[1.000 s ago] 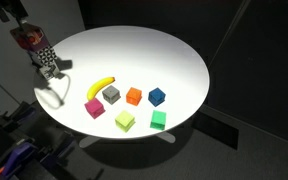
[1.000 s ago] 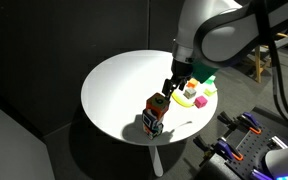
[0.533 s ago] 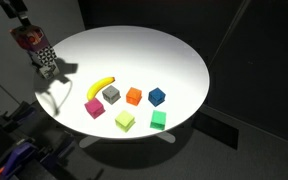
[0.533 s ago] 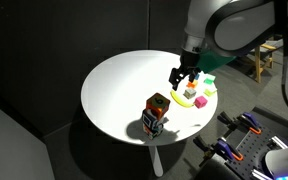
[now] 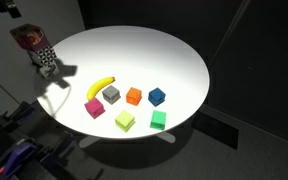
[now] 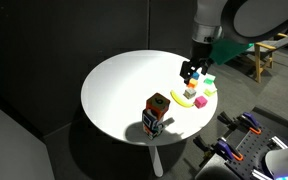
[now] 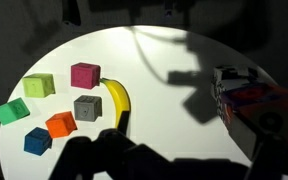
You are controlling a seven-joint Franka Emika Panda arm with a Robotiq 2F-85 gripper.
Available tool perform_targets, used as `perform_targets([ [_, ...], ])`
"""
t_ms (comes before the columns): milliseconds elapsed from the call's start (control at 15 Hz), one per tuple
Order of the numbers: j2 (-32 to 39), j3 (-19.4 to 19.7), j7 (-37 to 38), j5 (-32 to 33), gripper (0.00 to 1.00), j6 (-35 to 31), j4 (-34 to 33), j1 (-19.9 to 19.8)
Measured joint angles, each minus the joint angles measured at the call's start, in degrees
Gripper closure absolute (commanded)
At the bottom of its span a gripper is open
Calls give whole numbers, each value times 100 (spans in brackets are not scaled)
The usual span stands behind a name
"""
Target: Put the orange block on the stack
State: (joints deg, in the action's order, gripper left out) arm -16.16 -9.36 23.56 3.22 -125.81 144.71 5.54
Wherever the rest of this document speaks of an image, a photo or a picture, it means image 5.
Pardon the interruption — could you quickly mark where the dark purple clamp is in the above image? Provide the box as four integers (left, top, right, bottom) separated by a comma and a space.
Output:
38, 131, 77, 171

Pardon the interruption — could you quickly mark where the small yellow-green block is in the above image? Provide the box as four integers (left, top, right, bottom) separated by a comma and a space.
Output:
114, 110, 137, 133

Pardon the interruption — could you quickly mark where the small blue block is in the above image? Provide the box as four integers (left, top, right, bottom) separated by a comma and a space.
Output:
147, 87, 167, 108

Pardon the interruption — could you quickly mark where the small gray block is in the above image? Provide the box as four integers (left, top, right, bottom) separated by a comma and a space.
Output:
101, 85, 122, 106

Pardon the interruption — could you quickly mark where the black clamp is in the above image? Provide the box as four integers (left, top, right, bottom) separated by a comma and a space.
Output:
0, 100, 40, 128

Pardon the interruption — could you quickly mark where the small orange block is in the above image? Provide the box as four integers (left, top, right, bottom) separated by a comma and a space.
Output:
125, 86, 143, 107

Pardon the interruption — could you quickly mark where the purple clamp with orange tip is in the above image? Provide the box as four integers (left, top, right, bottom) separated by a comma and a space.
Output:
0, 141, 38, 180

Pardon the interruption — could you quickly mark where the small pink block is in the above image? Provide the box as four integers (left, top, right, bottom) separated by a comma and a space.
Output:
84, 97, 106, 120

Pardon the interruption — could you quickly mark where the white table leg base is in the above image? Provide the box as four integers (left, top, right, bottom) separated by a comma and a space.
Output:
78, 130, 177, 149

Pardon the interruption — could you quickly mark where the small green block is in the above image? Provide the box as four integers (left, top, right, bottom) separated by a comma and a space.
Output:
149, 109, 168, 131

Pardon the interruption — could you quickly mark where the yellow banana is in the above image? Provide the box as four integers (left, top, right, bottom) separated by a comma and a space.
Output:
86, 76, 116, 102

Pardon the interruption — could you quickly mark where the black white patterned cube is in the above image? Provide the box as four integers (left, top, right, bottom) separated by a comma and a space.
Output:
36, 64, 61, 81

